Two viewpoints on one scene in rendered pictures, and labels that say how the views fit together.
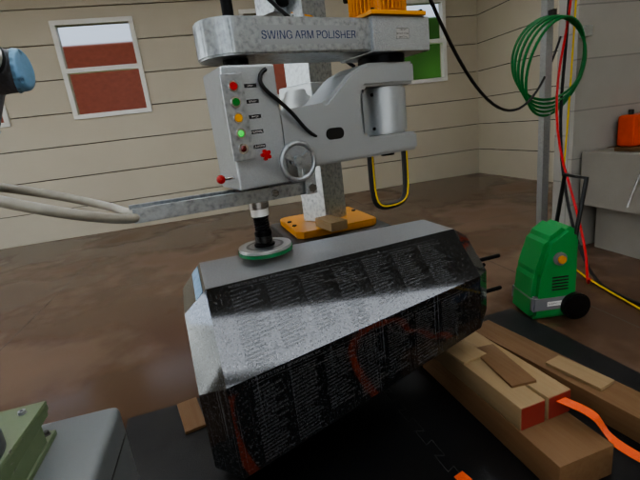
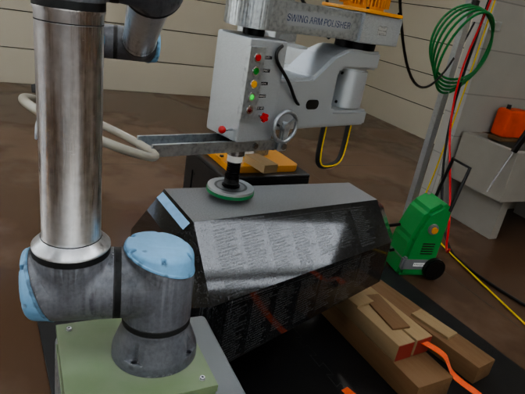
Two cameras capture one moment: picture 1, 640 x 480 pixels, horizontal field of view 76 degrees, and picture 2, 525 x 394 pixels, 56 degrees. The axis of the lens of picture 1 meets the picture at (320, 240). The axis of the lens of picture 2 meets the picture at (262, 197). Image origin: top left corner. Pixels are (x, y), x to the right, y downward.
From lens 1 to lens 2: 0.88 m
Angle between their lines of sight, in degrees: 17
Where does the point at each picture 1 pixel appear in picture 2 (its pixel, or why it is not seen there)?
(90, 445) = (208, 338)
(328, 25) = (333, 16)
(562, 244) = (437, 217)
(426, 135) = not seen: hidden behind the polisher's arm
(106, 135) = not seen: outside the picture
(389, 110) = (352, 89)
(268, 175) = (258, 133)
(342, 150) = (312, 119)
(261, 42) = (285, 23)
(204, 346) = not seen: hidden behind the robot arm
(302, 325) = (266, 263)
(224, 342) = (208, 269)
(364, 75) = (345, 59)
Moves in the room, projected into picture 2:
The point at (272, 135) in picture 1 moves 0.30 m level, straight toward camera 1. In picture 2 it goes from (270, 100) to (296, 119)
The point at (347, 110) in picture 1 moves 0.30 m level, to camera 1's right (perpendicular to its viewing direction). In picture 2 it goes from (326, 86) to (384, 94)
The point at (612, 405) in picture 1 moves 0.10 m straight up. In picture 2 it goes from (454, 350) to (459, 335)
